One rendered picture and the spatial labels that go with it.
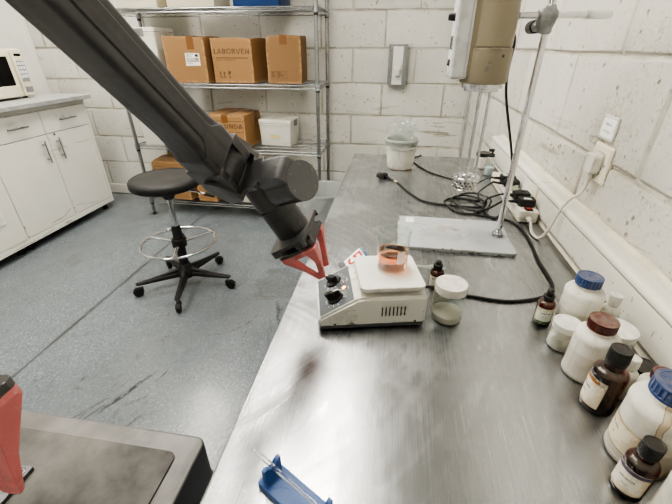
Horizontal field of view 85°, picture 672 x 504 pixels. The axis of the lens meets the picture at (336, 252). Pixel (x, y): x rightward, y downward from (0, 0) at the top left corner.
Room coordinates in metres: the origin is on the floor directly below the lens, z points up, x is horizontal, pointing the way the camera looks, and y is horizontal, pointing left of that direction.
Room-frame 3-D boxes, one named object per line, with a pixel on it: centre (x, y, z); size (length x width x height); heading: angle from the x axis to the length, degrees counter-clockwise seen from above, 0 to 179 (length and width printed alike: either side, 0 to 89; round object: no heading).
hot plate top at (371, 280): (0.60, -0.10, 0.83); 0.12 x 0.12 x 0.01; 4
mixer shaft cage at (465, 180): (0.92, -0.33, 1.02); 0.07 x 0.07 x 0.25
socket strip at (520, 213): (1.20, -0.60, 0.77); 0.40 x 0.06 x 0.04; 171
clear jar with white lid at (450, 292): (0.57, -0.22, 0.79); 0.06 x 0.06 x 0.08
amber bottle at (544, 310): (0.56, -0.39, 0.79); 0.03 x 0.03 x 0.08
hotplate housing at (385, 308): (0.60, -0.07, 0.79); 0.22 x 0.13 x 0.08; 94
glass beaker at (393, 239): (0.62, -0.11, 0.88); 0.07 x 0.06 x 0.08; 66
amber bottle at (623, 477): (0.25, -0.35, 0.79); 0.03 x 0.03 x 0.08
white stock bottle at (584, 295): (0.54, -0.44, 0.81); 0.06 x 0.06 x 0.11
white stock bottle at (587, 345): (0.43, -0.40, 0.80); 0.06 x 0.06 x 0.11
